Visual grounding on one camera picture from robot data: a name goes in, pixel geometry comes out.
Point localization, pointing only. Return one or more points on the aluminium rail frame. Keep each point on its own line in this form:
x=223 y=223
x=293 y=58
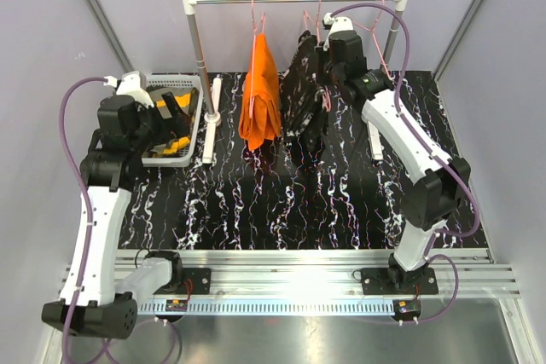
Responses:
x=308 y=306

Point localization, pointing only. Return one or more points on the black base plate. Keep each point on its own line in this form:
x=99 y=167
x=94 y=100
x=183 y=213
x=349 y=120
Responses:
x=196 y=281
x=375 y=281

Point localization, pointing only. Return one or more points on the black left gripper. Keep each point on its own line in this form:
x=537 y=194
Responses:
x=178 y=124

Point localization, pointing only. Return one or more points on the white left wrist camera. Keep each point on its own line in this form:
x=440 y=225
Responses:
x=132 y=84

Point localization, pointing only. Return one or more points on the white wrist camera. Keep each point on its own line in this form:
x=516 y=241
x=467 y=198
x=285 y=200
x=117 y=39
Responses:
x=132 y=84
x=335 y=24

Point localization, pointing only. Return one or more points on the camouflage yellow trousers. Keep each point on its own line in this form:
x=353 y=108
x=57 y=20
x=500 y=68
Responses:
x=187 y=98

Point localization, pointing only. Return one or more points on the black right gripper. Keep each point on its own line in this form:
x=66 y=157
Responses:
x=327 y=79

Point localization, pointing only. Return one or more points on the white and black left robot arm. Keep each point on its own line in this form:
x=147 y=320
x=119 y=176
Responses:
x=92 y=304

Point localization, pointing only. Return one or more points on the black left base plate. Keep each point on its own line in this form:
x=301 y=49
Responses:
x=196 y=281

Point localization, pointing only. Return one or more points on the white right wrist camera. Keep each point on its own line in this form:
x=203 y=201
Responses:
x=335 y=24

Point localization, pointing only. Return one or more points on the black and white trousers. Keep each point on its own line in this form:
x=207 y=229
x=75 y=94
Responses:
x=304 y=102

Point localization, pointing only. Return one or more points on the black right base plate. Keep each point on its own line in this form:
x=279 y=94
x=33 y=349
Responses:
x=375 y=281

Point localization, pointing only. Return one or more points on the white plastic basket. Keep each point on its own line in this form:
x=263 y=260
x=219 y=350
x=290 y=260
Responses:
x=180 y=81

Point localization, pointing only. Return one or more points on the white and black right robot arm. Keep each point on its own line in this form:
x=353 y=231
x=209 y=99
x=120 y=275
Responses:
x=436 y=178

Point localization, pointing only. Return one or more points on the orange trousers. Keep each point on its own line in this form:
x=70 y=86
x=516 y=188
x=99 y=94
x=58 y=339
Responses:
x=266 y=123

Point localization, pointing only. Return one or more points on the white and silver clothes rack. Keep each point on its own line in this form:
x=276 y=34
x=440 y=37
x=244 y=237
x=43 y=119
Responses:
x=211 y=90

